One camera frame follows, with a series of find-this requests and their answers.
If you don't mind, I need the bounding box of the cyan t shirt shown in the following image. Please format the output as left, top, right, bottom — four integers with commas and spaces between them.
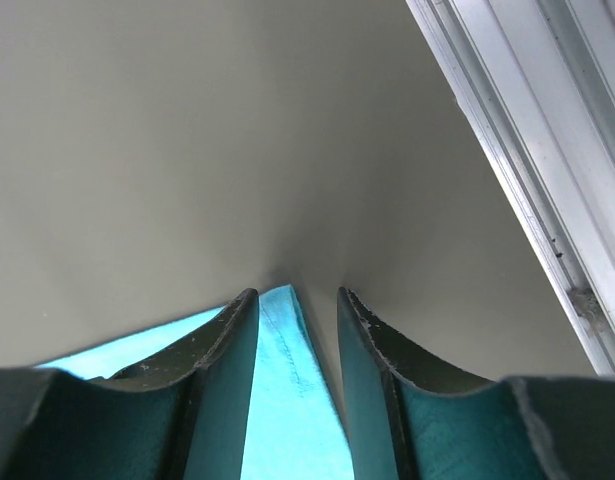
43, 285, 354, 480

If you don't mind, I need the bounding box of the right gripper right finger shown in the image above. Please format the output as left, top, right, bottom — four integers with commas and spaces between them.
337, 288, 615, 479

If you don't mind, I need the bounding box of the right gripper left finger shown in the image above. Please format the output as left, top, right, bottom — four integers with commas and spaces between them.
0, 289, 259, 479

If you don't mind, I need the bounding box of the aluminium frame rail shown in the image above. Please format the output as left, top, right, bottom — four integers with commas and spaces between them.
409, 1, 615, 376

